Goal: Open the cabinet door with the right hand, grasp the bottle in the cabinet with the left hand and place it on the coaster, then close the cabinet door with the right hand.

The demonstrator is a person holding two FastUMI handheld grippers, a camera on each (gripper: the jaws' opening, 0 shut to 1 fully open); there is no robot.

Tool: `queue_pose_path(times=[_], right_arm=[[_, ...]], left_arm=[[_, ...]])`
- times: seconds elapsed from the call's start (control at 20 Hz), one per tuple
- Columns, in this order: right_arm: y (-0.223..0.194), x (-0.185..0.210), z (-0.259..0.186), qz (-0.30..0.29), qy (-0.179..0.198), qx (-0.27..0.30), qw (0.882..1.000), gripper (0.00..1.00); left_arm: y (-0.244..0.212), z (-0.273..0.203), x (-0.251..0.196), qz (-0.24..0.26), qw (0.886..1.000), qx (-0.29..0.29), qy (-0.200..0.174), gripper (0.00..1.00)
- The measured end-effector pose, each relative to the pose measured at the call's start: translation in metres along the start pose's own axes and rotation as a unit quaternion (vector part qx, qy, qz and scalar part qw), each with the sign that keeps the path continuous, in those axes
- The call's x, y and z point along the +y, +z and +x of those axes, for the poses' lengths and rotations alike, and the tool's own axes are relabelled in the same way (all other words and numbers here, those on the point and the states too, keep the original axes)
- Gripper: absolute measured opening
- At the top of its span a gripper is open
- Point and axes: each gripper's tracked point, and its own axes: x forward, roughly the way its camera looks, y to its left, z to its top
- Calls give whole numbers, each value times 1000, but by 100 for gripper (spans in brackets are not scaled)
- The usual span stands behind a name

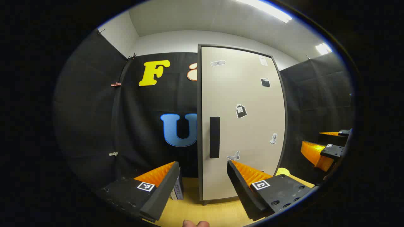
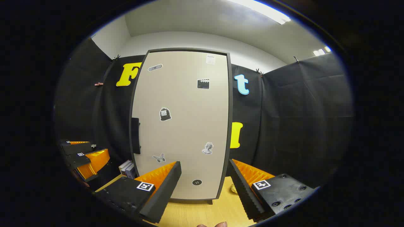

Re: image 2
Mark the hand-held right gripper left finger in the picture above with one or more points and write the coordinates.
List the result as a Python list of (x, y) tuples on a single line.
[(167, 189)]

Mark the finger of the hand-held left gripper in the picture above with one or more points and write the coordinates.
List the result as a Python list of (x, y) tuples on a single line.
[(75, 147), (79, 159)]

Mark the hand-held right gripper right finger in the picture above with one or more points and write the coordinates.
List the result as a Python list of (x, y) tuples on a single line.
[(241, 192)]

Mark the light cabinet door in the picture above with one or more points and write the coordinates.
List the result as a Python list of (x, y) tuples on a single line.
[(189, 126)]

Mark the dark grey cabinet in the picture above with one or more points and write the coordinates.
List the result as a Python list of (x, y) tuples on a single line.
[(230, 126)]

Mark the blue spine book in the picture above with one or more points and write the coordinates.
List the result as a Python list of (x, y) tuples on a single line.
[(131, 171)]

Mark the white spine book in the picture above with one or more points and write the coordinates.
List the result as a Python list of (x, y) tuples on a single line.
[(122, 166)]

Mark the black backdrop cloth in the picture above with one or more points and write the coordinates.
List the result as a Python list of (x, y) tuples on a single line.
[(300, 126)]

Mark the small ceiling light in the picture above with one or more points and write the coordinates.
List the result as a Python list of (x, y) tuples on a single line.
[(322, 51)]

